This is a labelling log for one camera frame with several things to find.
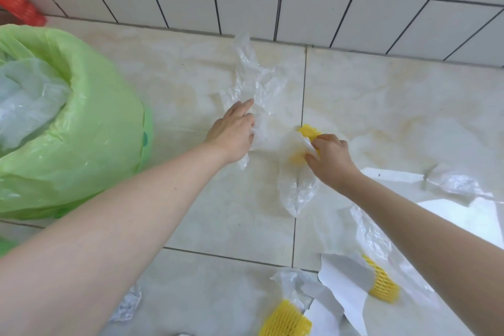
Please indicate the person's right hand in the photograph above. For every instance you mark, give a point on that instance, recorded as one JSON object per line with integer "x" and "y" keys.
{"x": 332, "y": 162}

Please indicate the person's left hand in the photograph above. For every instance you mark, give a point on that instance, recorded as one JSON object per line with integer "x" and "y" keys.
{"x": 232, "y": 135}

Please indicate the yellow foam net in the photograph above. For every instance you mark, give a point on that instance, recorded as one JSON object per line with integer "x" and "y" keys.
{"x": 285, "y": 320}
{"x": 382, "y": 282}
{"x": 309, "y": 131}

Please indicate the clear plastic film scraps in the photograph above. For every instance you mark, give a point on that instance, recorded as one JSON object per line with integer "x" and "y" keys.
{"x": 256, "y": 80}

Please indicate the white paper scraps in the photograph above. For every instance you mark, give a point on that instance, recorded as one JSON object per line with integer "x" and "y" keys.
{"x": 342, "y": 276}

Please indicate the person's right forearm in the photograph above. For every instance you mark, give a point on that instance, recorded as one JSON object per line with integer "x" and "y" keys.
{"x": 433, "y": 237}

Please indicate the person's left forearm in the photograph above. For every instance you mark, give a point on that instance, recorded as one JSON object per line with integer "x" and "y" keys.
{"x": 98, "y": 237}

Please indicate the red plastic stool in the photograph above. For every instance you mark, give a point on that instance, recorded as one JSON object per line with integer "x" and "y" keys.
{"x": 19, "y": 5}

